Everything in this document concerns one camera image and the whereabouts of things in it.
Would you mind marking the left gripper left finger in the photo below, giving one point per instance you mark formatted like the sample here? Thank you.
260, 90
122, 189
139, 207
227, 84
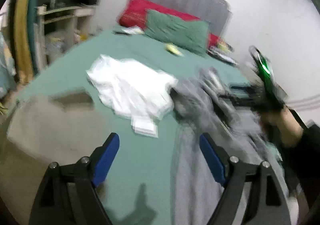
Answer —
52, 204

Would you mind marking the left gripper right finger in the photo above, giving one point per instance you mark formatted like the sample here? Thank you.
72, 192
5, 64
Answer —
266, 202

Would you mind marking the grey sweatshirt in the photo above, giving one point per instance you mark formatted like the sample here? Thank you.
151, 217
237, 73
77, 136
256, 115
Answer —
201, 106

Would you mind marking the right hand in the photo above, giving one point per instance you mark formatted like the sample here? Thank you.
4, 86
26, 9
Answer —
290, 129

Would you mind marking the stack of books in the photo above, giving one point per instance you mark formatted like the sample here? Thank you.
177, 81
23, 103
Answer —
222, 51

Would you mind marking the beige folded garment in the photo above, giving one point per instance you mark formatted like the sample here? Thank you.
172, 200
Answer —
59, 128

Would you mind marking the green pillow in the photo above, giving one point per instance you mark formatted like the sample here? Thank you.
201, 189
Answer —
189, 35

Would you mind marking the yellow green small cloth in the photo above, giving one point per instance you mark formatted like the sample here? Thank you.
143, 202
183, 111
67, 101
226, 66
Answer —
171, 48

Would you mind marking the white garment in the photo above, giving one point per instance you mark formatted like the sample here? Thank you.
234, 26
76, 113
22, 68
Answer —
131, 88

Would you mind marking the white papers near pillow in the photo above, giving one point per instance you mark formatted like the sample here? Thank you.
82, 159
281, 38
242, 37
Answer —
135, 30

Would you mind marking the red pillow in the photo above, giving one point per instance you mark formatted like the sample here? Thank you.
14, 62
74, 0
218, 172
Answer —
135, 13

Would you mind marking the teal yellow curtain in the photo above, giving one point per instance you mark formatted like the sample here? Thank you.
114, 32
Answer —
21, 24

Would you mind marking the beige desk shelf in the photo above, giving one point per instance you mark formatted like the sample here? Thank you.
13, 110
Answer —
65, 25

